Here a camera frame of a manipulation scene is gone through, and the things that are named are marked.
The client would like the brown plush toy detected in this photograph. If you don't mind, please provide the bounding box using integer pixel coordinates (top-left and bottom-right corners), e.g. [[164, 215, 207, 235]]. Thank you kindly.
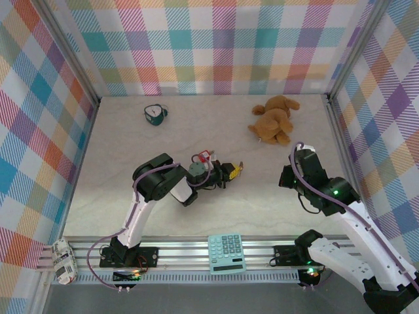
[[247, 96, 301, 145]]

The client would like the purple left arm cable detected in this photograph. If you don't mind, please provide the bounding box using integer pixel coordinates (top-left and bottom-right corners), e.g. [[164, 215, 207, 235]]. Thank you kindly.
[[86, 162, 212, 291]]

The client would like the teal alarm clock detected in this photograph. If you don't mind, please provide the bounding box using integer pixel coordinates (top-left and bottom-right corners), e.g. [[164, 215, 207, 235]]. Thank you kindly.
[[143, 103, 170, 127]]

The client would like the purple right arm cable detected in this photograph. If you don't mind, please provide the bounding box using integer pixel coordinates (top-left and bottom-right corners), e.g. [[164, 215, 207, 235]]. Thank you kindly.
[[290, 141, 419, 295]]

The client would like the grey slotted cable duct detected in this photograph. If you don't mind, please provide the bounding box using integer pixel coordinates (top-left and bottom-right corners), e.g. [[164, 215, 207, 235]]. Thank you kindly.
[[52, 272, 302, 286]]

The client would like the aluminium corner post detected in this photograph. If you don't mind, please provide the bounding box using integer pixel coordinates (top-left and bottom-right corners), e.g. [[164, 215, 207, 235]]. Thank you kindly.
[[327, 0, 395, 99], [34, 0, 101, 111]]

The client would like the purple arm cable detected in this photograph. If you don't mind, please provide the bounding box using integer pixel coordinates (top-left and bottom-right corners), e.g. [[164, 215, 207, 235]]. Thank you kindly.
[[86, 162, 212, 291], [290, 141, 419, 295]]

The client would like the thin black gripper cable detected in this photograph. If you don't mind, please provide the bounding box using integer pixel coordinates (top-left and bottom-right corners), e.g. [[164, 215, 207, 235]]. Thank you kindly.
[[297, 192, 321, 216]]

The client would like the newsprint wrapped carton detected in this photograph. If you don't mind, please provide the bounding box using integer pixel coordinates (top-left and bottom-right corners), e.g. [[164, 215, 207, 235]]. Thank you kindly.
[[50, 238, 79, 286]]

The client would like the teal calculator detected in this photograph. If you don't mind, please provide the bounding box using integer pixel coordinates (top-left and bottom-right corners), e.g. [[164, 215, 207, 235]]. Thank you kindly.
[[208, 233, 246, 275]]

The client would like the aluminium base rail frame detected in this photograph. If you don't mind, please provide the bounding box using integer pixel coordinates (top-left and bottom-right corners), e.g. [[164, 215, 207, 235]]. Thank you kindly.
[[35, 234, 361, 272]]

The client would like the aluminium side rail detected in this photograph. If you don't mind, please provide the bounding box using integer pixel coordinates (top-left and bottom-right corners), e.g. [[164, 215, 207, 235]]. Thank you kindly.
[[321, 94, 376, 232]]

